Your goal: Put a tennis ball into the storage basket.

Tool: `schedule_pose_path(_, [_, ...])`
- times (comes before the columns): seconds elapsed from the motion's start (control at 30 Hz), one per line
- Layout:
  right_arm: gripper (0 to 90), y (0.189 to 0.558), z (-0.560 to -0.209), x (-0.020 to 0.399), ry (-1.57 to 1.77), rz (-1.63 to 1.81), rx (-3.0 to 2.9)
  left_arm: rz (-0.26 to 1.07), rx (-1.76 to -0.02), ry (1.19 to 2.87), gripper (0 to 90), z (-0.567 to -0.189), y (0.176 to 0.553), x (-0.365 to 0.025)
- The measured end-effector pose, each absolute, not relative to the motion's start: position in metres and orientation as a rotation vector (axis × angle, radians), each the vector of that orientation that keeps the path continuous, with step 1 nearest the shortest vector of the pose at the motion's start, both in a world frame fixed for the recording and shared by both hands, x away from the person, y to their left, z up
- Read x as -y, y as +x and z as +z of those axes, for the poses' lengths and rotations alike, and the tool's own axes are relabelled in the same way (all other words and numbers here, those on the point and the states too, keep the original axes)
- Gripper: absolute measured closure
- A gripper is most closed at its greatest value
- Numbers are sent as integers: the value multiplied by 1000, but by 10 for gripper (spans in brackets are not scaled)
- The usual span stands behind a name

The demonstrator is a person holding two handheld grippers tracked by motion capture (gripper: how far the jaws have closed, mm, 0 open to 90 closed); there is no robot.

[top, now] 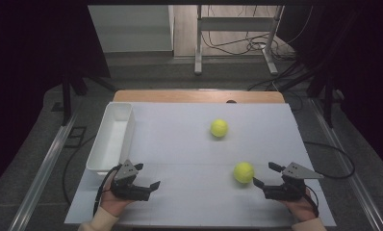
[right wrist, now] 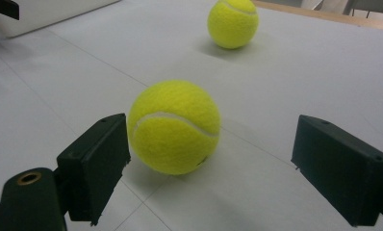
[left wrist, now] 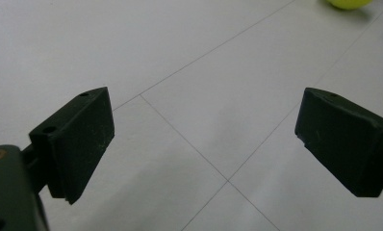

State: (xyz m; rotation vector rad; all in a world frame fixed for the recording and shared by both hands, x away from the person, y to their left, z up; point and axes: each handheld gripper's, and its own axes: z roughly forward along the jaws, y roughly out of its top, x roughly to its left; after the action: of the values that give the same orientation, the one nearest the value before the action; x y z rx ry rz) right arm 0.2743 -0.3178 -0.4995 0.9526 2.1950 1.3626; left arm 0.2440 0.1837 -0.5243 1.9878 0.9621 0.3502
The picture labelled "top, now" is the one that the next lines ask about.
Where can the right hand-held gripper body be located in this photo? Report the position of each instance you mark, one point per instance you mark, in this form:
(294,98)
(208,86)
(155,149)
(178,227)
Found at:
(289,189)

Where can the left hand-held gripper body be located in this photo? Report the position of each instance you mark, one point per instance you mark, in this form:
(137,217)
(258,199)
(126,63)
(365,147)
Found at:
(128,192)

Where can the yellow tennis ball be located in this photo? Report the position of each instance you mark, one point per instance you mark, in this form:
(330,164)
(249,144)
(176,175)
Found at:
(219,128)
(243,172)

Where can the white plastic bin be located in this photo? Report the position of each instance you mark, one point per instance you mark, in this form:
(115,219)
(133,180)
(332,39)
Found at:
(111,141)

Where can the person's left hand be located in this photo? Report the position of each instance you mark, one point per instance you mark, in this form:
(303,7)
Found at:
(113,205)

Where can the person's right hand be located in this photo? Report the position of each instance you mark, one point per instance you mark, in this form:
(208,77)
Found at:
(300,208)

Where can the white table mat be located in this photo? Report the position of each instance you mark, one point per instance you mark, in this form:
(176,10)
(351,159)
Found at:
(192,150)

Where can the dark round table grommet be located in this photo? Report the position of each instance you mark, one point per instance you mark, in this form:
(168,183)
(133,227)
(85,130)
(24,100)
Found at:
(231,101)

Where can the black metal stand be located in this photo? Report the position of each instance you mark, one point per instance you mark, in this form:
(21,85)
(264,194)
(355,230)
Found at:
(66,99)
(328,99)

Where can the wooden table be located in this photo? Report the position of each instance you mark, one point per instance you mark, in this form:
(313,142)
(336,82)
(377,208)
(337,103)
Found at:
(196,96)

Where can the dark curtain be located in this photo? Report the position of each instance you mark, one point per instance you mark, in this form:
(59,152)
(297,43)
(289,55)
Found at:
(26,64)
(362,64)

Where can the white cabinet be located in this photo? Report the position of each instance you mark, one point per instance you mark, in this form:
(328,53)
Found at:
(132,29)

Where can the metal floor rail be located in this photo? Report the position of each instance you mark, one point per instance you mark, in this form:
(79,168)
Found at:
(42,173)
(350,173)

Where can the white metal desk frame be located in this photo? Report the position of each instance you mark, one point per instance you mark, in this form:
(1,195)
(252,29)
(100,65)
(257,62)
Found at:
(234,24)

